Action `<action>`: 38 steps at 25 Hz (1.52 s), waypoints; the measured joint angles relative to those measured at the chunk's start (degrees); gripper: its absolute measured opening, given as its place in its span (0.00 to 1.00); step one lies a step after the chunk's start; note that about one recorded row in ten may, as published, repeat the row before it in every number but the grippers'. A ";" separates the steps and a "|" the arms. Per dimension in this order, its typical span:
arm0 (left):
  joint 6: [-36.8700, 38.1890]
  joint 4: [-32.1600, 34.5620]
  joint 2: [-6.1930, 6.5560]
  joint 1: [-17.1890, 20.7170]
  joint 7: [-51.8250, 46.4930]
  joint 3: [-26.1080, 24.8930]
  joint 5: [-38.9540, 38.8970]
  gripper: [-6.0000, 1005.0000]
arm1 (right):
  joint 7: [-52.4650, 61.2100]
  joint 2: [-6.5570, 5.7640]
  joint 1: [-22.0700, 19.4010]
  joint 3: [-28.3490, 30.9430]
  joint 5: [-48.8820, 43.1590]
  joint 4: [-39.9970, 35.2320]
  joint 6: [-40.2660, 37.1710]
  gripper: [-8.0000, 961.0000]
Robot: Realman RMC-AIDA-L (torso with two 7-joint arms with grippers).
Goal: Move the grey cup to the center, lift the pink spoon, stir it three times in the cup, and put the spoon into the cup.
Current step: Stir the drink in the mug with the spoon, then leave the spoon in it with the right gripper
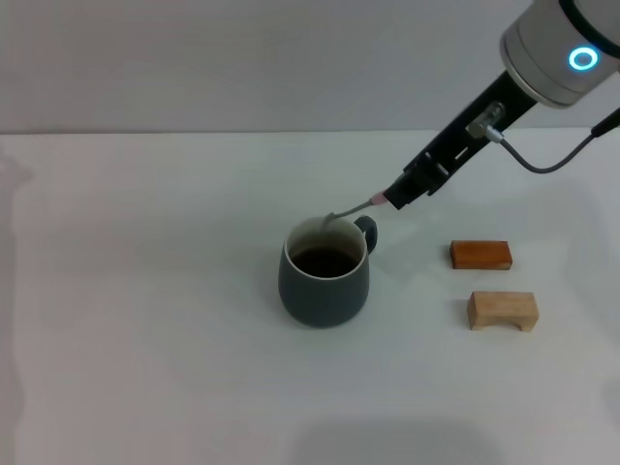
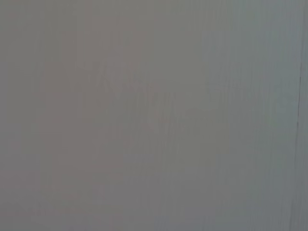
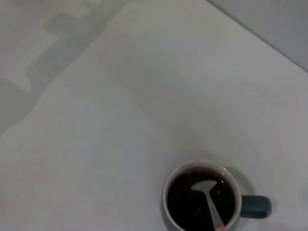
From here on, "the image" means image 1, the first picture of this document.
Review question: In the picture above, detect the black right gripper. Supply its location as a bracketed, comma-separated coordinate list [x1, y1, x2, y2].
[386, 72, 538, 212]

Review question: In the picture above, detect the pink handled metal spoon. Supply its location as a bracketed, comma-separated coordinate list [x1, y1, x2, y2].
[321, 192, 389, 234]

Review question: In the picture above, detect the dark grey ceramic cup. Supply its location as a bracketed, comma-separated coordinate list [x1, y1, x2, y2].
[277, 214, 379, 330]

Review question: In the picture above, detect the reddish brown wooden block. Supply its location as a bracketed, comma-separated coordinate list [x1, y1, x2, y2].
[449, 239, 513, 271]

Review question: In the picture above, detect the dark coffee liquid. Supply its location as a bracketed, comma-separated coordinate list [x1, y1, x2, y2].
[290, 246, 360, 280]

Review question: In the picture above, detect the light wooden arch block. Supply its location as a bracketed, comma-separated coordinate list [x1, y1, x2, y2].
[467, 291, 540, 333]

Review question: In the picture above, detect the grey right gripper cable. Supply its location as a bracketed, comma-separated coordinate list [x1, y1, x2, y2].
[466, 101, 620, 175]

